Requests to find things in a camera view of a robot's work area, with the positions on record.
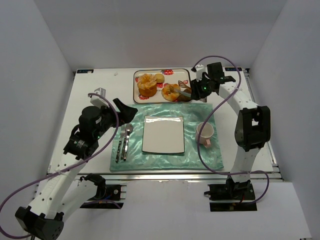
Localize green satin placemat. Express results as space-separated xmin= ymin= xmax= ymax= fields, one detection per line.
xmin=109 ymin=103 xmax=224 ymax=172

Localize steel serving tongs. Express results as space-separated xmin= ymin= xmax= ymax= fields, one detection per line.
xmin=169 ymin=80 xmax=192 ymax=98

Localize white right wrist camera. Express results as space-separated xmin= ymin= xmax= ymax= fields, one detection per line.
xmin=191 ymin=64 xmax=206 ymax=81

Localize tall orange muffin bread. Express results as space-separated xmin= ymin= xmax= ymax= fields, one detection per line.
xmin=137 ymin=74 xmax=157 ymax=97

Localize steel spoon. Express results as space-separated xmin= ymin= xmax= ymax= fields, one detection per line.
xmin=121 ymin=123 xmax=134 ymax=162

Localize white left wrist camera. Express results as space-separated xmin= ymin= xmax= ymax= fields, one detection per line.
xmin=89 ymin=95 xmax=109 ymax=109

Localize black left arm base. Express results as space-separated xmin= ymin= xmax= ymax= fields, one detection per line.
xmin=78 ymin=173 xmax=127 ymax=210

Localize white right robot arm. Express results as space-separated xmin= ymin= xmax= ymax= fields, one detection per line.
xmin=190 ymin=62 xmax=271 ymax=184

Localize glazed ring bread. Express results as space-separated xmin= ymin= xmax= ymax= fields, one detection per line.
xmin=161 ymin=84 xmax=181 ymax=102

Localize small round bun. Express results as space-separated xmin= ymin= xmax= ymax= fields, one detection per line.
xmin=154 ymin=73 xmax=165 ymax=84

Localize aluminium table edge rail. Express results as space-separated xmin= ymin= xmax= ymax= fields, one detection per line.
xmin=37 ymin=171 xmax=241 ymax=186

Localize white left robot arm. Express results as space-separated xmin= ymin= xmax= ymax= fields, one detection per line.
xmin=15 ymin=98 xmax=138 ymax=240

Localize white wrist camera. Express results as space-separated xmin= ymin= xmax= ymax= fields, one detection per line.
xmin=89 ymin=95 xmax=109 ymax=109
xmin=191 ymin=64 xmax=206 ymax=81

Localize steel table knife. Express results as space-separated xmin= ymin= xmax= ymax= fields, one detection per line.
xmin=123 ymin=134 xmax=130 ymax=161

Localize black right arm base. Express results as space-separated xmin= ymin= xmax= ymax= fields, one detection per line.
xmin=203 ymin=184 xmax=258 ymax=212

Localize strawberry print tray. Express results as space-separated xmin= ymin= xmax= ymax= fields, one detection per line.
xmin=133 ymin=68 xmax=190 ymax=104

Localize pink ceramic mug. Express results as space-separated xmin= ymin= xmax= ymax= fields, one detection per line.
xmin=195 ymin=122 xmax=215 ymax=148

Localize brown chocolate croissant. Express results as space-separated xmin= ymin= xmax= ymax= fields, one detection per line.
xmin=176 ymin=94 xmax=192 ymax=102

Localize steel fork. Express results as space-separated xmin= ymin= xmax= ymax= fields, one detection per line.
xmin=115 ymin=124 xmax=126 ymax=163

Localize white square plate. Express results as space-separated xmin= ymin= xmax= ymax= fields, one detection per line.
xmin=142 ymin=115 xmax=185 ymax=155

